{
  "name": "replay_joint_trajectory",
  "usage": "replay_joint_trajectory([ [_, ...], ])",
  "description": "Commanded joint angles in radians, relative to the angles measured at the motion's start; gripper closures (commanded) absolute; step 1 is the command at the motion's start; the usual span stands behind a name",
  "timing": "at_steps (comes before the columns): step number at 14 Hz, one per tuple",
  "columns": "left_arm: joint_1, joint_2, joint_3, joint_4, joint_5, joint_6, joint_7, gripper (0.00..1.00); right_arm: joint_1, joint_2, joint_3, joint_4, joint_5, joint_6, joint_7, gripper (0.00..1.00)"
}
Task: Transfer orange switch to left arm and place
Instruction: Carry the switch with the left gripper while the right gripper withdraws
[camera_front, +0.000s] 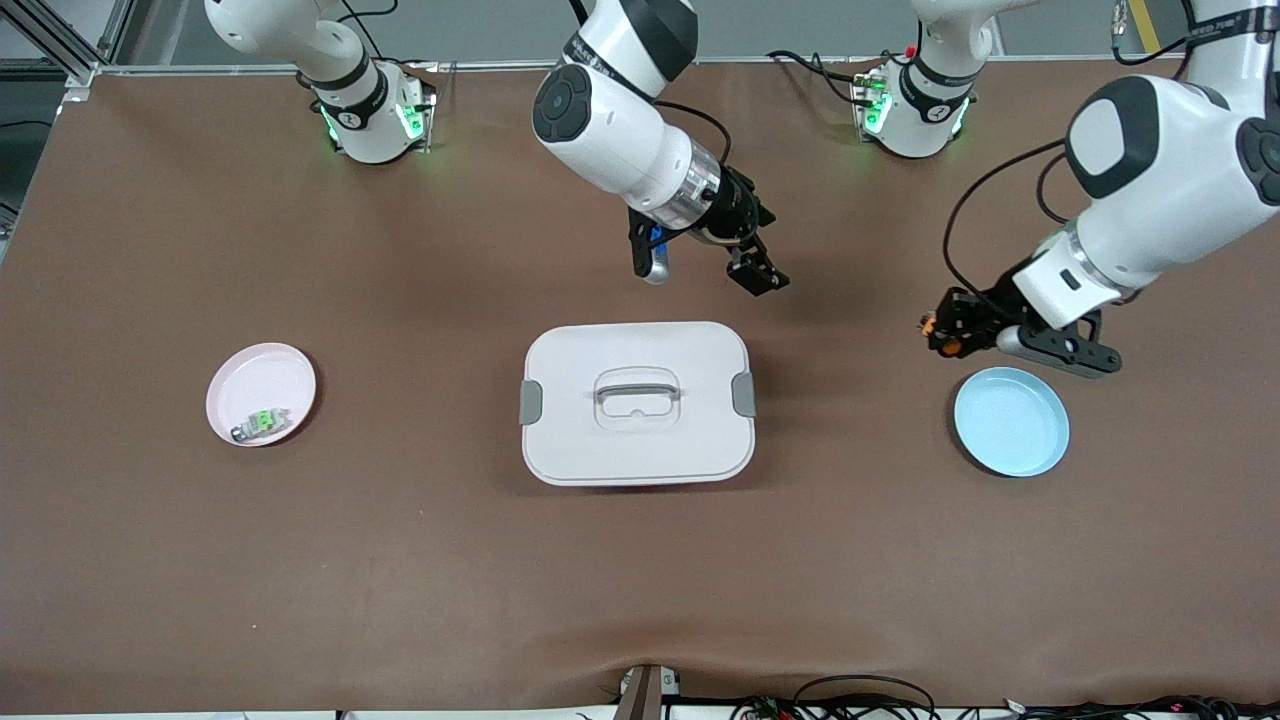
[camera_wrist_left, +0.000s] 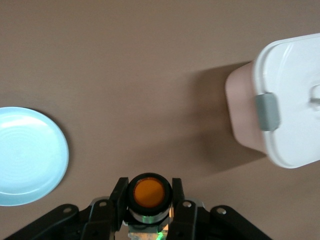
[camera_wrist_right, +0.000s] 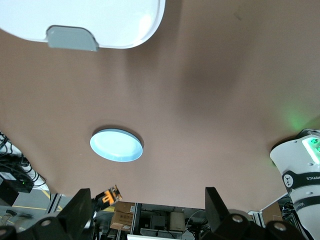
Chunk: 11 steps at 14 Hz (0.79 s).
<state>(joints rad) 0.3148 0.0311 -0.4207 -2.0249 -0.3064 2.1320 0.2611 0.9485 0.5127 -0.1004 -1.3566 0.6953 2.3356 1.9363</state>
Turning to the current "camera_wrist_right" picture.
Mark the light blue round plate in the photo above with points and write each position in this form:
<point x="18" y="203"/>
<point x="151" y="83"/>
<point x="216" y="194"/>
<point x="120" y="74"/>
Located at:
<point x="116" y="145"/>

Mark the brown cardboard box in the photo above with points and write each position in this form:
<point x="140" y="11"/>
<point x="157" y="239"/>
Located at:
<point x="123" y="212"/>

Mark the black power supply box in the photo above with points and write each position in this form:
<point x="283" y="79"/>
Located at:
<point x="12" y="185"/>

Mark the white lidded box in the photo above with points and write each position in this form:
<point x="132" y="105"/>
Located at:
<point x="100" y="17"/>

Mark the grey box latch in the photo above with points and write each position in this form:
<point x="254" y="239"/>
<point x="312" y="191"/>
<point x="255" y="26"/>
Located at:
<point x="72" y="38"/>

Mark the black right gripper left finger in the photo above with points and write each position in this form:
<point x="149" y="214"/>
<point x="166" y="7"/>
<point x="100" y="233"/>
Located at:
<point x="72" y="220"/>

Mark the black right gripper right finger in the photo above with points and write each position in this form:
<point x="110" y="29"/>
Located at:
<point x="225" y="222"/>

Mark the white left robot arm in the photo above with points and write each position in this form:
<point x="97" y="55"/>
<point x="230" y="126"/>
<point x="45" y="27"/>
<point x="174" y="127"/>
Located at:
<point x="297" y="175"/>

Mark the beige plastic device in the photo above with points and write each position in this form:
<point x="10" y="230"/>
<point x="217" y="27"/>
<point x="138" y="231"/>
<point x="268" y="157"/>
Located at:
<point x="177" y="221"/>

